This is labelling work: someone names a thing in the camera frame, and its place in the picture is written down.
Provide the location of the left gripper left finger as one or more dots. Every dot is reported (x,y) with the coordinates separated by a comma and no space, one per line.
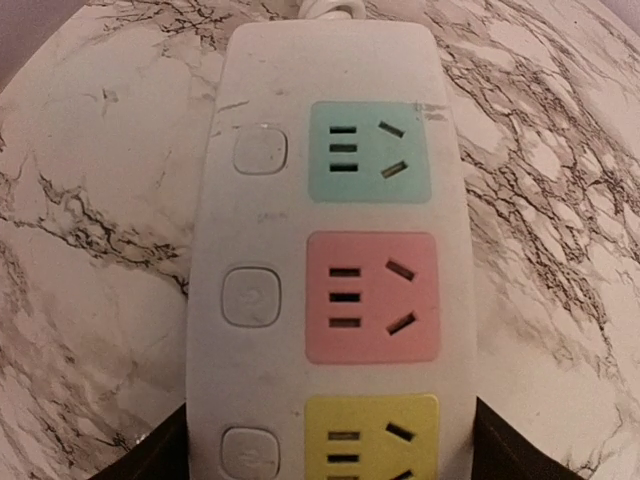
(162,455)

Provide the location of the white pastel power strip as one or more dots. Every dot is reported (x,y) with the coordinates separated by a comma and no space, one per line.
(331,330)

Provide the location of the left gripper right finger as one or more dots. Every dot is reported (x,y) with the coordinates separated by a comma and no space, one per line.
(502,453)

